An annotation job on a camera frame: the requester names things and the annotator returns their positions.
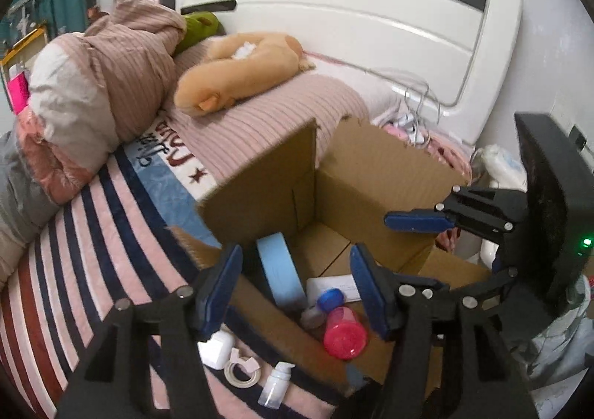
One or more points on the bright pink card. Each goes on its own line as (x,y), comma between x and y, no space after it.
(18,94)

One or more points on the small white pump bottle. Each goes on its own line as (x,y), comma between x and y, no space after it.
(274,391)

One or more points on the striped printed blanket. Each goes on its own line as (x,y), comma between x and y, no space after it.
(93,238)

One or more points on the bundled pink striped quilt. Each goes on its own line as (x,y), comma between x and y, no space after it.
(120,75)

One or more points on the grey crumpled plastic bag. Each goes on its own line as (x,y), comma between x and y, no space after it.
(557,344)

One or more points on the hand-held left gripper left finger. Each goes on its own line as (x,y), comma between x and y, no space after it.
(222,291)

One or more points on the grey cloth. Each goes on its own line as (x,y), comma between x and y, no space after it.
(18,196)

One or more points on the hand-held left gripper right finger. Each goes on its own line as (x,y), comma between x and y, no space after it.
(369,296)

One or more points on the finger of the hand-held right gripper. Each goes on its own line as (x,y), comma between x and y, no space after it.
(417,220)
(496,282)

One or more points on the orange plush toy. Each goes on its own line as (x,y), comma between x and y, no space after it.
(232,75)

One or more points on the light blue tape roll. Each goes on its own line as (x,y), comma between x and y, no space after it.
(278,270)

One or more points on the brown cardboard box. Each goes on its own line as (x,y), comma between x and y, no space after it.
(371,177)

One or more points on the white bottle with blue cap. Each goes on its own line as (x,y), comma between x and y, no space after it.
(330,299)

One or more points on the white tape roll with dispenser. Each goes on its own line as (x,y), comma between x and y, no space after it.
(247,361)

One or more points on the pink plastic bottle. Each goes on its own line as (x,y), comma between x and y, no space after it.
(343,335)

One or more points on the green plush toy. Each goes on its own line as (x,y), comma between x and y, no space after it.
(199,27)

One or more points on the pink ribbed bed cover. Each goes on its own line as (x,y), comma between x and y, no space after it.
(269,122)

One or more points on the white plastic bag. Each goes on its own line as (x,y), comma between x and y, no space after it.
(501,164)

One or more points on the small white plastic case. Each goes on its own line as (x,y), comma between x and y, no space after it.
(216,351)

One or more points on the yellow picture frame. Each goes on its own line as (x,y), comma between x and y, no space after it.
(28,41)

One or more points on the flat white paper box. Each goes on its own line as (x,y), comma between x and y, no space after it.
(325,285)

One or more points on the white bed headboard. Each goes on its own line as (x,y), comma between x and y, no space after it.
(348,6)

